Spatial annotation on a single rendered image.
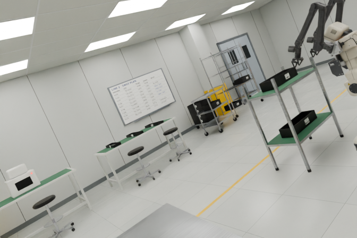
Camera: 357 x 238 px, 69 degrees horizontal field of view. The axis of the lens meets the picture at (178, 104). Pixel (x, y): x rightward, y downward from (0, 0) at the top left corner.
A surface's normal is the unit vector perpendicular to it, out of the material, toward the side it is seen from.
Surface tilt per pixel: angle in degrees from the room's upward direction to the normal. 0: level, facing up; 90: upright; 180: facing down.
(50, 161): 90
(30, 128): 90
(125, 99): 90
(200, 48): 90
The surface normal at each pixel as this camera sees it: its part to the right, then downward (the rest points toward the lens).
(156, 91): 0.53, -0.17
